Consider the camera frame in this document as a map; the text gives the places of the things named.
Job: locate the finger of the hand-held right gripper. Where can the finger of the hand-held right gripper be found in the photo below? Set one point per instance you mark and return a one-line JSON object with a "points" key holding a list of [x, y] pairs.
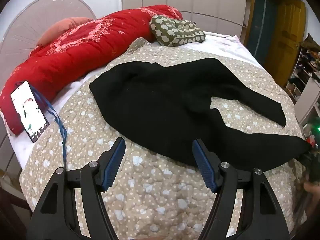
{"points": [[310, 161]]}

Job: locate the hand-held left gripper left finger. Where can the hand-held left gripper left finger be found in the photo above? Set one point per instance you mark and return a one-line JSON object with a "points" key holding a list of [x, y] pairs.
{"points": [[113, 165]]}

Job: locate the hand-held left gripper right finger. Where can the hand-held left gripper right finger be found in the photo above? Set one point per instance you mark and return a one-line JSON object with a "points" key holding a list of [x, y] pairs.
{"points": [[203, 165]]}

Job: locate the black pants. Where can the black pants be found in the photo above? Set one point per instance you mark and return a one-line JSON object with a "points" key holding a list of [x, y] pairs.
{"points": [[160, 100]]}

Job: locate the white cabinet panel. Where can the white cabinet panel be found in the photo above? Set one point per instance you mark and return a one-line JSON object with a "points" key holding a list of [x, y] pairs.
{"points": [[308, 100]]}

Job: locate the beige quilted blanket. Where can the beige quilted blanket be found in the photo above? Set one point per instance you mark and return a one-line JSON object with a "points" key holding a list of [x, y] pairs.
{"points": [[155, 195]]}

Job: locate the cluttered shoe rack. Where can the cluttered shoe rack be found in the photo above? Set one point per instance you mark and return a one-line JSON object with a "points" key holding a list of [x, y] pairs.
{"points": [[308, 60]]}

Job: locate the yellow wooden door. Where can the yellow wooden door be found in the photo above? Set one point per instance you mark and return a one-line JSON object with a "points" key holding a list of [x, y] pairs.
{"points": [[285, 37]]}

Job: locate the smartphone with lit screen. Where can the smartphone with lit screen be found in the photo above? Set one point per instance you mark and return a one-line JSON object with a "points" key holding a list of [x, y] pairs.
{"points": [[28, 110]]}

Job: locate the red floral quilt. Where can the red floral quilt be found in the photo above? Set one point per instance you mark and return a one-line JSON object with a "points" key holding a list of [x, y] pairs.
{"points": [[75, 55]]}

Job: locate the dark green door panel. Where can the dark green door panel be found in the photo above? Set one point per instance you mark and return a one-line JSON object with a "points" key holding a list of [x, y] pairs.
{"points": [[261, 17]]}

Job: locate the green patterned pillow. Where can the green patterned pillow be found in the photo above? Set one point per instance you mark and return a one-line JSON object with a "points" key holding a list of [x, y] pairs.
{"points": [[175, 31]]}

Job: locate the pink pillow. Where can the pink pillow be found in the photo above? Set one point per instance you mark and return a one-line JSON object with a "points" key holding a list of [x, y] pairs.
{"points": [[60, 28]]}

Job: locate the round padded headboard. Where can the round padded headboard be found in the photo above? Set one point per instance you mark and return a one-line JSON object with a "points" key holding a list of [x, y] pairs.
{"points": [[25, 25]]}

